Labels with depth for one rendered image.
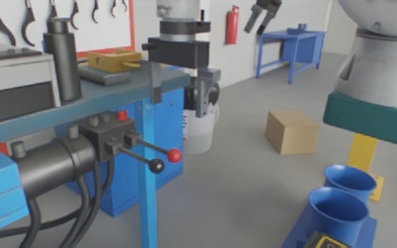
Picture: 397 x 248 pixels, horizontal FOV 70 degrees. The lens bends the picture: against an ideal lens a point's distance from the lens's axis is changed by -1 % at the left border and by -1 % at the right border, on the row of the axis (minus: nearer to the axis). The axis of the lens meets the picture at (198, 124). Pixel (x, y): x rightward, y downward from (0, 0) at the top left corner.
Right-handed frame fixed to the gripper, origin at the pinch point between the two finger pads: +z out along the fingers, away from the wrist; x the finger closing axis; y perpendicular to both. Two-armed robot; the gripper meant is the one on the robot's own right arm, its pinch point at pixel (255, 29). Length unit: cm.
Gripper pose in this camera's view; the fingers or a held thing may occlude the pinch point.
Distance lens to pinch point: 122.9
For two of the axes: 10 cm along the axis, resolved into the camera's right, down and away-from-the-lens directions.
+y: 7.3, 6.0, -3.4
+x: 5.4, -2.0, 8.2
